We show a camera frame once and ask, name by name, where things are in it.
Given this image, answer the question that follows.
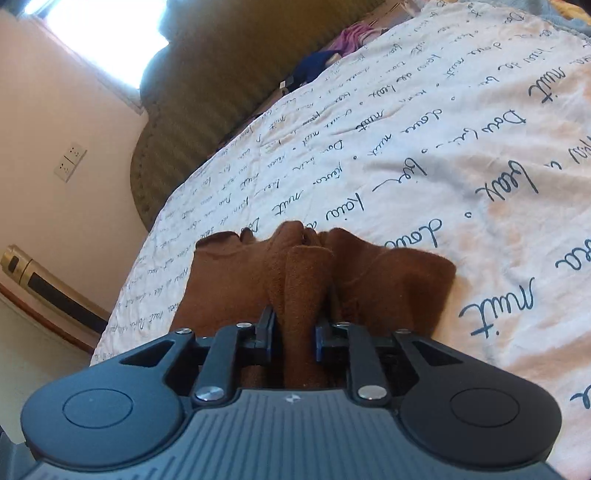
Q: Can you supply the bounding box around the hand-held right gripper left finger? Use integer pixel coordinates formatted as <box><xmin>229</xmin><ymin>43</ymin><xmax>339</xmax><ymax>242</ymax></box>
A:
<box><xmin>118</xmin><ymin>305</ymin><xmax>283</xmax><ymax>407</ymax></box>

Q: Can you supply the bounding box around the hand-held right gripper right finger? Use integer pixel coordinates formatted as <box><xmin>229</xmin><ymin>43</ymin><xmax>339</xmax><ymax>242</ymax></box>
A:
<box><xmin>314</xmin><ymin>285</ymin><xmax>458</xmax><ymax>406</ymax></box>

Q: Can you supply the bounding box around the brown knitted garment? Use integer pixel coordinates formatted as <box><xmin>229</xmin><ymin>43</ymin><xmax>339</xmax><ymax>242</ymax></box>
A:
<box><xmin>173</xmin><ymin>220</ymin><xmax>458</xmax><ymax>389</ymax></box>

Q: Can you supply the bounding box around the white script printed blanket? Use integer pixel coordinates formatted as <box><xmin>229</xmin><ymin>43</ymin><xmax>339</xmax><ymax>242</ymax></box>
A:
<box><xmin>90</xmin><ymin>0</ymin><xmax>591</xmax><ymax>462</ymax></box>

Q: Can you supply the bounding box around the beige standing air conditioner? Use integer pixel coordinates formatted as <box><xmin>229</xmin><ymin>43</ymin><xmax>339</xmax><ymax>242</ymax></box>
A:
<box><xmin>0</xmin><ymin>244</ymin><xmax>112</xmax><ymax>334</ymax></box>

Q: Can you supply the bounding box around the olive striped upholstered headboard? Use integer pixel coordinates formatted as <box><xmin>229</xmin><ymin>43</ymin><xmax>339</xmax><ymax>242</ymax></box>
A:
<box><xmin>130</xmin><ymin>0</ymin><xmax>403</xmax><ymax>232</ymax></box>

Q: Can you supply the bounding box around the dark blue cloth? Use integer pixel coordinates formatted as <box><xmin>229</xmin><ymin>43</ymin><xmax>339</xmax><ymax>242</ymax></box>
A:
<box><xmin>292</xmin><ymin>50</ymin><xmax>345</xmax><ymax>86</ymax></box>

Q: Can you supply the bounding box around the pink cloth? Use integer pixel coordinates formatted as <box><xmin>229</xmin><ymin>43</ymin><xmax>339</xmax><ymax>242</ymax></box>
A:
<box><xmin>332</xmin><ymin>23</ymin><xmax>385</xmax><ymax>55</ymax></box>

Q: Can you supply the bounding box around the bright window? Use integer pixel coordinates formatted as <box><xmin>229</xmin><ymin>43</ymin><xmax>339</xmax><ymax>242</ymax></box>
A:
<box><xmin>18</xmin><ymin>0</ymin><xmax>172</xmax><ymax>92</ymax></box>

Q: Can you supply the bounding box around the grey yellow blanket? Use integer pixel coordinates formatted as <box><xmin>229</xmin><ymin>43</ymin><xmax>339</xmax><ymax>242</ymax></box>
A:
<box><xmin>544</xmin><ymin>0</ymin><xmax>591</xmax><ymax>29</ymax></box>

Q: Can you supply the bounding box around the wooden door frame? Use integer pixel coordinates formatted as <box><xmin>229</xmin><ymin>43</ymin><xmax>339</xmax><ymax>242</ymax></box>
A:
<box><xmin>0</xmin><ymin>282</ymin><xmax>100</xmax><ymax>354</ymax></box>

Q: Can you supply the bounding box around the white wall socket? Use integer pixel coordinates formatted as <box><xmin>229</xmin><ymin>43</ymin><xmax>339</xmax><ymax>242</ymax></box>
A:
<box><xmin>65</xmin><ymin>143</ymin><xmax>88</xmax><ymax>169</ymax></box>
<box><xmin>52</xmin><ymin>157</ymin><xmax>75</xmax><ymax>184</ymax></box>

